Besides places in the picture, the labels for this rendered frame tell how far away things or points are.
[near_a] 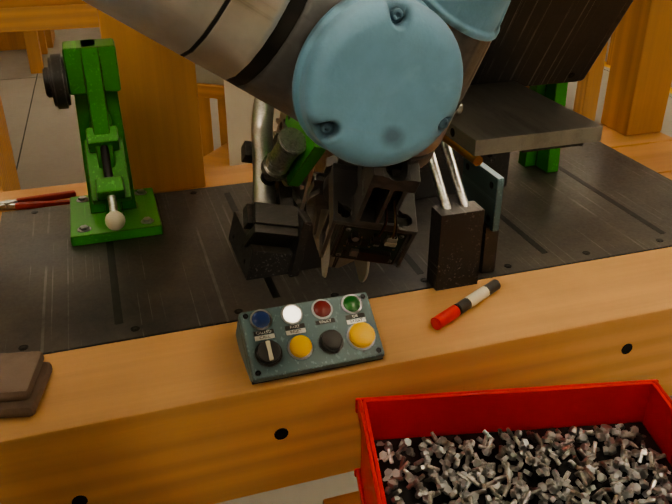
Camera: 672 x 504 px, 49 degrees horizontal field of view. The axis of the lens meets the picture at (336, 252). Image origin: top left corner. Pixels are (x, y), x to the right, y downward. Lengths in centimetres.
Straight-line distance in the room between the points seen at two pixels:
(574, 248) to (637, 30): 64
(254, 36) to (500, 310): 68
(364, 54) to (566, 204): 97
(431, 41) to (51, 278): 81
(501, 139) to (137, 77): 65
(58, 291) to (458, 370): 52
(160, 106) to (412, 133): 98
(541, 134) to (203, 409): 47
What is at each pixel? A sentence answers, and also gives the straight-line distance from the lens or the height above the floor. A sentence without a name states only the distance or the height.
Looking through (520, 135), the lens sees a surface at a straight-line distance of 84.
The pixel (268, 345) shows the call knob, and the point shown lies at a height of 94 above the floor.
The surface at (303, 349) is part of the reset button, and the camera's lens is 80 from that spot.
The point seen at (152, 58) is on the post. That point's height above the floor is 111.
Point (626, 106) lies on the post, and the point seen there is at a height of 94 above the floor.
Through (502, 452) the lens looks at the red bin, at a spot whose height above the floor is 89.
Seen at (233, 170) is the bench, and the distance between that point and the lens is 140.
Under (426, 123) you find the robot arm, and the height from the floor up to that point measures 130.
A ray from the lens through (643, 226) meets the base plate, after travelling 122.
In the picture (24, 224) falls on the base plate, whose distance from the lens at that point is 123.
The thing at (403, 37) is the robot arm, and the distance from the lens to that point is 31.
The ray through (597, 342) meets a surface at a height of 87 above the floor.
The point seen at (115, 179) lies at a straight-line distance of 109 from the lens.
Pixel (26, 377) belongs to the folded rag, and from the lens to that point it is 83.
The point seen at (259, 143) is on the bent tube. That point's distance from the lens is 104.
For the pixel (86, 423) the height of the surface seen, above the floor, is 90.
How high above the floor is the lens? 140
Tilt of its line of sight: 28 degrees down
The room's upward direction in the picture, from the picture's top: straight up
